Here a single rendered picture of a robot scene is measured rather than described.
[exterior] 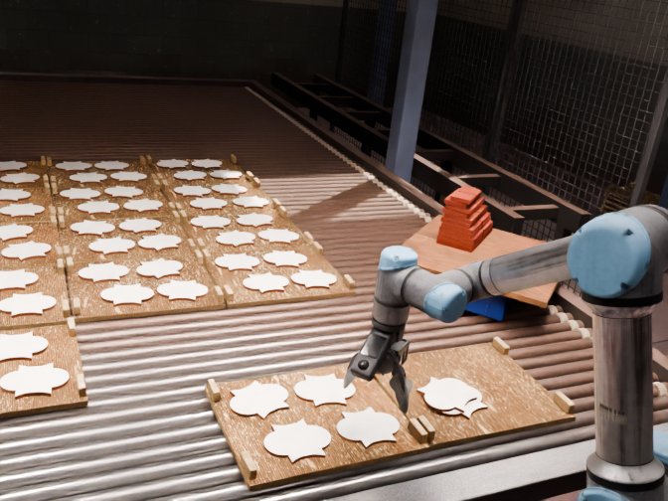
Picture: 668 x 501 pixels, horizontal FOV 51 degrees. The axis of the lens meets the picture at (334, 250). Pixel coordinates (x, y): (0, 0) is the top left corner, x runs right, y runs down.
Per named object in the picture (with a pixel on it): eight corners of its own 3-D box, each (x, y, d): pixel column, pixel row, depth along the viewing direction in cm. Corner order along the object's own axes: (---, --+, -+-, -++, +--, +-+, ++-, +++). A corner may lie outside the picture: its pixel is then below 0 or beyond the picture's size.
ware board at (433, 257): (574, 253, 246) (575, 250, 245) (545, 308, 204) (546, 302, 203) (437, 218, 265) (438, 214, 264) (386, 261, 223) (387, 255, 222)
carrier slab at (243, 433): (428, 452, 155) (429, 446, 154) (249, 492, 138) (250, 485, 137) (359, 367, 183) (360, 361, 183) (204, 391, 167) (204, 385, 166)
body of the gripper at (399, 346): (408, 363, 154) (416, 315, 150) (391, 381, 147) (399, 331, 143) (376, 351, 157) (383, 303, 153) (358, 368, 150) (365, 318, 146)
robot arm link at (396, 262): (404, 263, 135) (372, 248, 141) (396, 313, 140) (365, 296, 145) (429, 254, 141) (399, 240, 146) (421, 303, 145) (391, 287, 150)
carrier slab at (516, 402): (575, 421, 171) (577, 416, 171) (428, 450, 155) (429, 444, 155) (493, 347, 200) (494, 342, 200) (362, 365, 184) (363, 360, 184)
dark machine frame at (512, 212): (536, 418, 329) (590, 213, 289) (467, 432, 314) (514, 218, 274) (306, 201, 576) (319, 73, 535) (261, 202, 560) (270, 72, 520)
